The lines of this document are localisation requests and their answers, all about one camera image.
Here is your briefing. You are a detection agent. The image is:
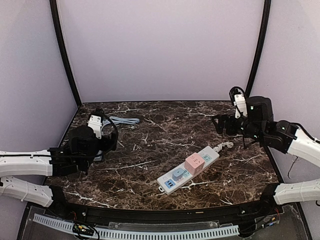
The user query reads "grey power strip cable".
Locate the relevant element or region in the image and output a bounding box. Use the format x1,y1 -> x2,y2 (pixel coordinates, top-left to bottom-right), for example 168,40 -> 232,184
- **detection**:
101,116 -> 141,132

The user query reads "pink cube socket adapter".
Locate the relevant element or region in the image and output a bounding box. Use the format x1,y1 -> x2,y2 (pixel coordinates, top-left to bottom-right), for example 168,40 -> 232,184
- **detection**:
184,152 -> 205,176

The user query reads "white colourful power strip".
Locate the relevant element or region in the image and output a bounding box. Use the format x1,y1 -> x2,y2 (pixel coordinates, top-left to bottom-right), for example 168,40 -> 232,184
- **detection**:
157,143 -> 223,195

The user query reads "blue-grey power strip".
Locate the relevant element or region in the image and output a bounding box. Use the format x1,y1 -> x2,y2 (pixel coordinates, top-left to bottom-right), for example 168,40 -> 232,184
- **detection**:
93,150 -> 104,162

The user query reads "left black frame post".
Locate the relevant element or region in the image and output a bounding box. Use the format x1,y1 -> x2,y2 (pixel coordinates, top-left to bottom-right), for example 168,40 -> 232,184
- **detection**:
49,0 -> 82,108

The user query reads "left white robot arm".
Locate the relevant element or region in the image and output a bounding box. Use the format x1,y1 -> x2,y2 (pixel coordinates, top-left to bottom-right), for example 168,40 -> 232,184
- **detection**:
0,125 -> 119,208

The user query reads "blue plug adapter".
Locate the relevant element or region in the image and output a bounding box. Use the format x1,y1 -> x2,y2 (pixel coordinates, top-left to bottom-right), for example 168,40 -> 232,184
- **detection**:
172,168 -> 184,182

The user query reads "white power strip cable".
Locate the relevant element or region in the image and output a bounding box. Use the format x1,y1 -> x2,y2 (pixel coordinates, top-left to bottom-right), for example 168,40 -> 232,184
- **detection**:
212,141 -> 235,153

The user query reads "black frame post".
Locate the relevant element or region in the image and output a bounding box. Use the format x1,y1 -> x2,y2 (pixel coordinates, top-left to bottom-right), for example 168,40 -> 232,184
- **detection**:
49,0 -> 82,108
244,0 -> 272,97

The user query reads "black front frame rail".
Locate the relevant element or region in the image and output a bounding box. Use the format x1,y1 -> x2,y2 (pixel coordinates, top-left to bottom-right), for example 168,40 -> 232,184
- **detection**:
29,193 -> 298,227

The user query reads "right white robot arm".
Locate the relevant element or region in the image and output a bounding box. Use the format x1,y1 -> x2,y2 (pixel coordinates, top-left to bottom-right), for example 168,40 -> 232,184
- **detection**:
211,94 -> 320,206

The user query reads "right black frame post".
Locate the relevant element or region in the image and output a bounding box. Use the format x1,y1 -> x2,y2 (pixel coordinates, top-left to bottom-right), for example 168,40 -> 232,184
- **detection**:
244,0 -> 272,97

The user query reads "white slotted cable duct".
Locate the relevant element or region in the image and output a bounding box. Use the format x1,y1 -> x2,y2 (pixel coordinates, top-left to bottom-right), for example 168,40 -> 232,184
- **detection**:
32,213 -> 240,240

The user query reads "small green circuit board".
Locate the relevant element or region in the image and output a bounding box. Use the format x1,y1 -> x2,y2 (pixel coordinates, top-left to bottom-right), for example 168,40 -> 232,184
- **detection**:
72,223 -> 95,236

